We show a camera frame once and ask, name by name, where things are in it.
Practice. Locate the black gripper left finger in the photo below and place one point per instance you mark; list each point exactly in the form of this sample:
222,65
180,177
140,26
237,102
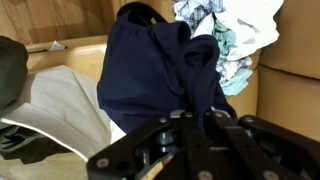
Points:
140,146

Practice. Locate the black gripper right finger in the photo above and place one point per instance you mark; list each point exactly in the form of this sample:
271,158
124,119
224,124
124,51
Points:
273,150

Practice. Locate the dark blue clothing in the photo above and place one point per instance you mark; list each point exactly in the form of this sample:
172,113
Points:
143,73

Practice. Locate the teal green garment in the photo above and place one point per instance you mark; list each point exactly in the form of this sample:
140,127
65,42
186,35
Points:
236,83

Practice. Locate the cream white garment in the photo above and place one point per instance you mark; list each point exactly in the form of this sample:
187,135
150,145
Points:
60,100

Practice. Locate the tan leather ottoman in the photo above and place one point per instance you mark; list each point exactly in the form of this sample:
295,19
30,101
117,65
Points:
83,60

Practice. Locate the white fabric label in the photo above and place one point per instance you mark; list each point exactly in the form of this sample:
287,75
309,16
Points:
57,46

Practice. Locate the white denim pants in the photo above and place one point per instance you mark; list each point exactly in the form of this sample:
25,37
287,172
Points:
253,20

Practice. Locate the blue white plaid shirt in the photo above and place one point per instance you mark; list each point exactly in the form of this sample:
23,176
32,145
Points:
190,13

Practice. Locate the dark olive fabric bundle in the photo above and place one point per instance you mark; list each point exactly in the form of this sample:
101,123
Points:
11,70

